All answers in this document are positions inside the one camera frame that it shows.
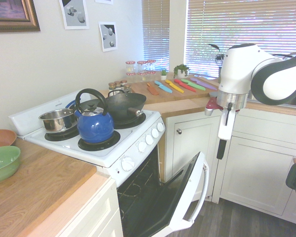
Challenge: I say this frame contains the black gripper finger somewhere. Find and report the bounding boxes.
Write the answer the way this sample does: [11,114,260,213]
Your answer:
[216,138,227,160]

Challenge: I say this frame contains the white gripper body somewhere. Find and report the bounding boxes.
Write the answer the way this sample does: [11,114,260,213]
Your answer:
[217,108,236,141]

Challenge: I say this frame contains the white oven door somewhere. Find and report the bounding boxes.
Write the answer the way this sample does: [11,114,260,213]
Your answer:
[135,151,210,237]

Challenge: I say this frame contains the metal oven rack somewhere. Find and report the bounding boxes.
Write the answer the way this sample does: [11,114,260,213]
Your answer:
[117,153,161,198]

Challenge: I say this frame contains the white stove oven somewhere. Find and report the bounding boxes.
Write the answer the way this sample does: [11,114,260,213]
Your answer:
[8,92,166,237]

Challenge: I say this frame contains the large white oven knob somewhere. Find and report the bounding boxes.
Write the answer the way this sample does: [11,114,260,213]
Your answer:
[121,157,136,172]

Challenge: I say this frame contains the narrow white cabinet door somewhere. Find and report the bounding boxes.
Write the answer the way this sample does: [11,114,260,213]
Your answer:
[171,115,221,184]

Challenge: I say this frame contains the wide white cabinet door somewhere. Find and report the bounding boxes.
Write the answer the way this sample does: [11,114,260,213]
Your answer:
[219,135,296,218]

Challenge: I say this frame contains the purple knife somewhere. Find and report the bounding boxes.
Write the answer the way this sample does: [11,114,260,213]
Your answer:
[189,77,217,90]

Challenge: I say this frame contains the green knife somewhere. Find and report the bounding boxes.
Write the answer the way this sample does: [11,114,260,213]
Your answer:
[181,78,206,91]

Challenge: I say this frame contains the red knife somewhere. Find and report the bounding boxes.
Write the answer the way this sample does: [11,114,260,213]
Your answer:
[173,79,196,93]

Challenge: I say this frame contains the yellow knife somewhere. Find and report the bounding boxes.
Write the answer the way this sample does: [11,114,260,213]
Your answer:
[165,79,185,94]

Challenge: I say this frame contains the leafy plant white pot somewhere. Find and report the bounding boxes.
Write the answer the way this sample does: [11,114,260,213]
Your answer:
[173,64,189,79]

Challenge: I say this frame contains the blue knife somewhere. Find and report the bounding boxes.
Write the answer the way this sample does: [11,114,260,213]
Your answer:
[154,80,174,94]

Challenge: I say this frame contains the dark green chair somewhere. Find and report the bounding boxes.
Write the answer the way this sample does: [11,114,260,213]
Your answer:
[285,155,296,237]

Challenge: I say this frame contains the orange knife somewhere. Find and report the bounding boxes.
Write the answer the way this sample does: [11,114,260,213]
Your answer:
[147,82,160,96]

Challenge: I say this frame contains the black wok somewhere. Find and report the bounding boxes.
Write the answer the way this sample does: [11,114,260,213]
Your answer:
[104,89,147,122]

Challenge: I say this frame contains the wide window blind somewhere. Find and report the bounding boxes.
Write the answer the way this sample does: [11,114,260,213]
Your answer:
[187,0,296,80]

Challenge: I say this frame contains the narrow window blind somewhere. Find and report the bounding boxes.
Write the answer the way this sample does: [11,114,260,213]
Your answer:
[141,0,171,73]

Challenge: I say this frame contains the blue enamel kettle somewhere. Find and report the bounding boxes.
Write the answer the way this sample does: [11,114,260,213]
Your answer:
[74,88,115,144]

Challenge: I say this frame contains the small grey shapes poster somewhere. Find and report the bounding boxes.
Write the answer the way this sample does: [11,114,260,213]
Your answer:
[98,21,119,53]

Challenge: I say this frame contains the stainless steel saucepan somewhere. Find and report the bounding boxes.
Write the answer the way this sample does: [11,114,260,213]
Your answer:
[38,108,78,133]

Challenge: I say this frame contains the large grey shapes poster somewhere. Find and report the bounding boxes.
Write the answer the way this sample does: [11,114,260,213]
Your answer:
[59,0,90,31]

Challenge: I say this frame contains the green bowl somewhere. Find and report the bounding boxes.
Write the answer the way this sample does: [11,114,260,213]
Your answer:
[0,145,22,184]

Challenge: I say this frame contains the orange bowl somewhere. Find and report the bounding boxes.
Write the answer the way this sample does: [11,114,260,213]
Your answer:
[0,129,17,150]

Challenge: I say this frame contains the framed painting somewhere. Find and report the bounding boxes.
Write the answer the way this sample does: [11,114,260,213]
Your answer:
[0,0,41,33]

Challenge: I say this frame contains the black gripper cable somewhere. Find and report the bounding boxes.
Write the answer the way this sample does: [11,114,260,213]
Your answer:
[225,102,233,127]

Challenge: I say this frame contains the red tool silver handle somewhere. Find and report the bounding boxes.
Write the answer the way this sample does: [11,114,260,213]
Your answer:
[204,96,224,117]

